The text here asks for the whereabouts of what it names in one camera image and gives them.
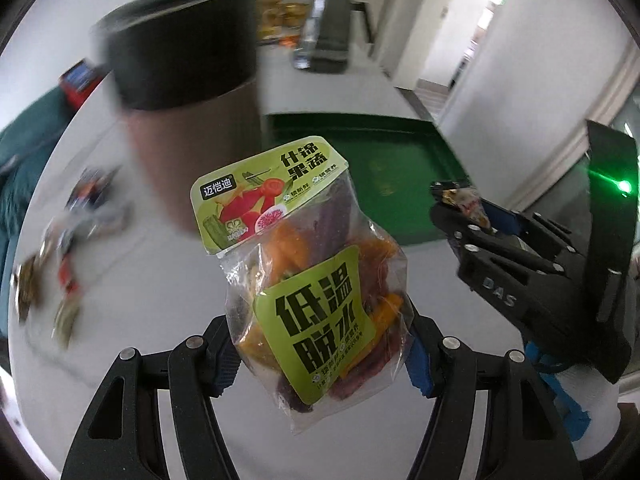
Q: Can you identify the red orange wafer packet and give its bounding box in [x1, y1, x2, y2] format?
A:
[58, 247, 80, 300]

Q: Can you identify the blue chocolate cookie bag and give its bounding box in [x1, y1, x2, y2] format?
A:
[65, 167, 119, 211]

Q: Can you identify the gold bowls stack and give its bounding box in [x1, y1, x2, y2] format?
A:
[257, 0, 309, 48]

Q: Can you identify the green tray box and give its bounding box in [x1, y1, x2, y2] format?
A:
[262, 113, 469, 245]

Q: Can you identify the brown gold oat snack bag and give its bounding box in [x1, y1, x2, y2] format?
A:
[12, 254, 42, 324]

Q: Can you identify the gloved right hand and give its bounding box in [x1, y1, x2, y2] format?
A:
[538, 365, 620, 460]

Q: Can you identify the red smart display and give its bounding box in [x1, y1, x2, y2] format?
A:
[58, 58, 106, 112]

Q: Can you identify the Danisa butter cookies packet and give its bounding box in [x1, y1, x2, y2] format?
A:
[431, 180, 491, 230]

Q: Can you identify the beige green snack packet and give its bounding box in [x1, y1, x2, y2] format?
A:
[52, 298, 80, 349]

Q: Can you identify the silver white snack bag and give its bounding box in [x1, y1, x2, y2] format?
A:
[46, 203, 132, 240]

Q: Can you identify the teal sofa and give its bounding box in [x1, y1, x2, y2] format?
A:
[1, 87, 74, 337]

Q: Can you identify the dark grey glass pitcher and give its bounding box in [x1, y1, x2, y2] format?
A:
[292, 0, 375, 74]

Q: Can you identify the dried fruit vegetable bag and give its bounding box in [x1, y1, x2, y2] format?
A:
[190, 136, 413, 432]

